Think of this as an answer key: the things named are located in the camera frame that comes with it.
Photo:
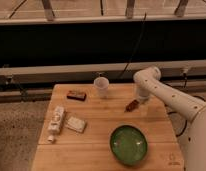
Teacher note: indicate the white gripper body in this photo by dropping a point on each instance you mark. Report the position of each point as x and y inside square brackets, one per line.
[142, 95]

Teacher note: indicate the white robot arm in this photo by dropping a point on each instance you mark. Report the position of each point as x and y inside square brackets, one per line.
[192, 109]

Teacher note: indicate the green ceramic bowl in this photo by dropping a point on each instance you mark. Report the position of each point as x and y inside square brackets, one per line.
[128, 145]

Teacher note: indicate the white plastic cup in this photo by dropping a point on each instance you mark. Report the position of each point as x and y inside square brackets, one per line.
[101, 84]

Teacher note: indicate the dark brown rectangular block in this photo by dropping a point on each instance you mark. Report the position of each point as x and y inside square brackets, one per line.
[76, 95]

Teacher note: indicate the white rectangular packet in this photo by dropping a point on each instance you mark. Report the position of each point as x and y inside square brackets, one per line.
[76, 124]

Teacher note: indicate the white tube with cap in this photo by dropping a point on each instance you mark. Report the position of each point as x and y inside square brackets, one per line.
[56, 122]

